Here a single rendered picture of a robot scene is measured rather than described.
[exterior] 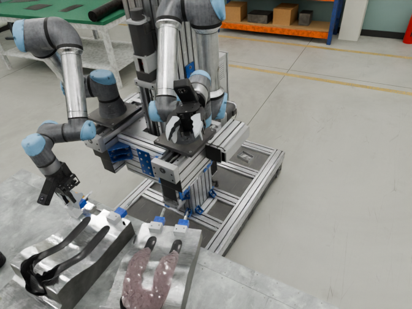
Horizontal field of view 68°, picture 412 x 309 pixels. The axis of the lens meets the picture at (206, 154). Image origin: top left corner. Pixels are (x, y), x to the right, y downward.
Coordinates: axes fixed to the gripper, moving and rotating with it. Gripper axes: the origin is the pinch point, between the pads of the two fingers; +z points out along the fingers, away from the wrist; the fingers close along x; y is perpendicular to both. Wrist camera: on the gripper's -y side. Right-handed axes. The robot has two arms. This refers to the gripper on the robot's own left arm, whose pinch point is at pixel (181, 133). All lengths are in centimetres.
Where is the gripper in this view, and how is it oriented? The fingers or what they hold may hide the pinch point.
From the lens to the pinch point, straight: 78.6
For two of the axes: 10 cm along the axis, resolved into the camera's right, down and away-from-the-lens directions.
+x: -9.7, 0.8, 2.1
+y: 2.0, 7.6, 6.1
